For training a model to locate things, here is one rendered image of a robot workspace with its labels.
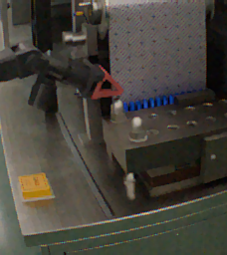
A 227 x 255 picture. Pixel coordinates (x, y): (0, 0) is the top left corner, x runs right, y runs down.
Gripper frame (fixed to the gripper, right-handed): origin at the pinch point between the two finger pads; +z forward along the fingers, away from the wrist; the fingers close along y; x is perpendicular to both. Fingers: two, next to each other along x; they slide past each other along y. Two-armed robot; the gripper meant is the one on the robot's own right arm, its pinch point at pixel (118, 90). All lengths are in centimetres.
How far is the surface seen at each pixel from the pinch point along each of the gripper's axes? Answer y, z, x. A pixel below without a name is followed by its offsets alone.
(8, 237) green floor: -81, 15, -114
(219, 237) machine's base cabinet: 25.7, 28.8, -20.6
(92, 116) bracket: -7.8, 0.0, -10.3
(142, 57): 0.3, 1.6, 8.9
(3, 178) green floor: -141, 18, -112
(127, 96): 0.3, 2.5, -0.5
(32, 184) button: 11.0, -15.2, -24.9
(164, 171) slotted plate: 19.0, 8.4, -8.7
